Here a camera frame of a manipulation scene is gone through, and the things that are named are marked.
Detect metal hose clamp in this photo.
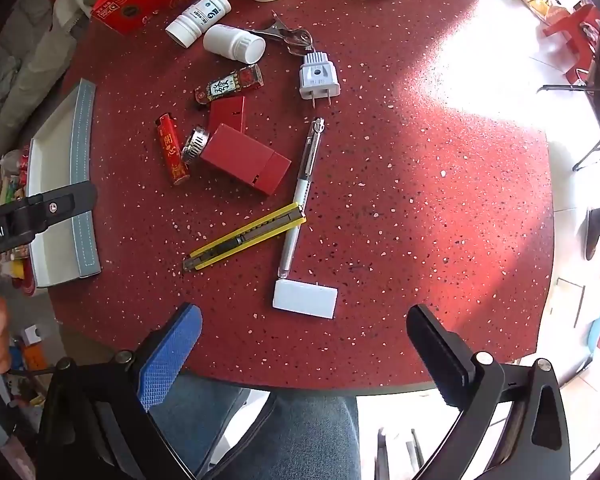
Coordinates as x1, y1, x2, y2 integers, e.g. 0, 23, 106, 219
181, 127, 211, 164

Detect red rectangular box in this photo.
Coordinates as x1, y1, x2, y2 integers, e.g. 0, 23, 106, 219
199, 123, 292, 196
208, 95, 247, 134

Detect white rectangular block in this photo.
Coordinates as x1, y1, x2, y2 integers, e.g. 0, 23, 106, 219
272, 278, 340, 320

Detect white pill bottle orange label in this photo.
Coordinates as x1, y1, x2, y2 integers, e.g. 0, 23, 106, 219
202, 23, 267, 65

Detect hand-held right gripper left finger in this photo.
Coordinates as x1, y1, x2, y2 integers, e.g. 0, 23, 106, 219
36, 302, 202, 480

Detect grey sofa with blanket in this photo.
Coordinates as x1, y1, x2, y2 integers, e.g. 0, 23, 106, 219
0, 0, 98, 161

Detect red lighter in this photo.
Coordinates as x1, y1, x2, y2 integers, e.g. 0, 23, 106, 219
155, 113, 190, 186

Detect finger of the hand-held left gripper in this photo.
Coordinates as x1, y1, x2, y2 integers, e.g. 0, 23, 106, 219
10, 181, 99, 233

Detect white plug adapter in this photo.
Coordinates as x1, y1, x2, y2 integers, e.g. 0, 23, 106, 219
298, 52, 341, 109

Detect white marker pen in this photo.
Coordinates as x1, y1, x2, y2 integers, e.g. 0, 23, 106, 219
277, 117, 326, 281

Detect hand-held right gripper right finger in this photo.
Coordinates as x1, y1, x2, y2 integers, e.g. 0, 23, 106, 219
406, 304, 572, 480

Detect metal clip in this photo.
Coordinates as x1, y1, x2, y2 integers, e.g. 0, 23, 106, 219
252, 12, 314, 57

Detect white pill bottle blue label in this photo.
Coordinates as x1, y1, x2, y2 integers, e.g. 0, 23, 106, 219
165, 0, 233, 49

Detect white tray with grey rim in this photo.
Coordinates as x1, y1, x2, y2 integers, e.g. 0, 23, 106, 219
27, 78, 102, 289

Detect yellow utility knife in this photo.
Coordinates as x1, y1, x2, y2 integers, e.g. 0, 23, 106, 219
182, 202, 308, 274

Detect person's jeans leg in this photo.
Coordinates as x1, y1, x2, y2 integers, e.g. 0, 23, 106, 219
147, 372, 361, 480

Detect red plastic stool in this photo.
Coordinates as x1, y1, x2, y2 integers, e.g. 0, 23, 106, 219
542, 3, 600, 84

